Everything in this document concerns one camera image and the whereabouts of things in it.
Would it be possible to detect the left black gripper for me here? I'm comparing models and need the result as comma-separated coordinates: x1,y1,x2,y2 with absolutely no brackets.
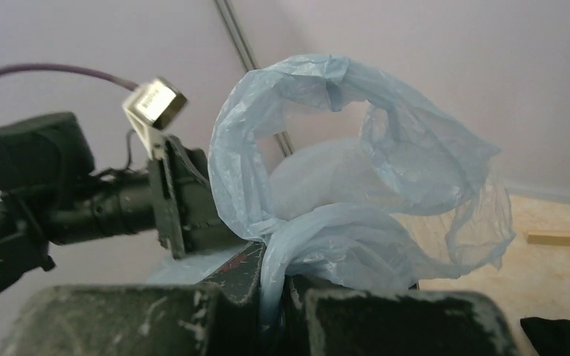
93,137,243,260

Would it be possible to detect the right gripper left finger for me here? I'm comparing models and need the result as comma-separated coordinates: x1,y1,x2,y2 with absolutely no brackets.
0,243,265,355

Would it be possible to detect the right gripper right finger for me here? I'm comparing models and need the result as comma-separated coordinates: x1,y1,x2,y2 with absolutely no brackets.
280,275,520,355

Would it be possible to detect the light blue plastic trash bag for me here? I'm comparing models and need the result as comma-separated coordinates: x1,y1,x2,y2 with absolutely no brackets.
147,53,516,335

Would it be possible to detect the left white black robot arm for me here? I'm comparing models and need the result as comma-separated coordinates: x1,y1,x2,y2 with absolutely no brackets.
0,112,241,293

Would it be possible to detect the black printed t-shirt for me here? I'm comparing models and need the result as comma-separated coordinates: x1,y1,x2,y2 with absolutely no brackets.
520,317,570,356

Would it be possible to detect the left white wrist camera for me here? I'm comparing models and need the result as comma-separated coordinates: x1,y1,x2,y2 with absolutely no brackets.
122,77,188,160

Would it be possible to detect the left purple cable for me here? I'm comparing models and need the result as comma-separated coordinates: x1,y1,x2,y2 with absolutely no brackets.
0,62,140,93

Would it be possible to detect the wooden clothes rack frame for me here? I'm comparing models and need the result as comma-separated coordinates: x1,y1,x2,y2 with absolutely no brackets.
527,231,570,247

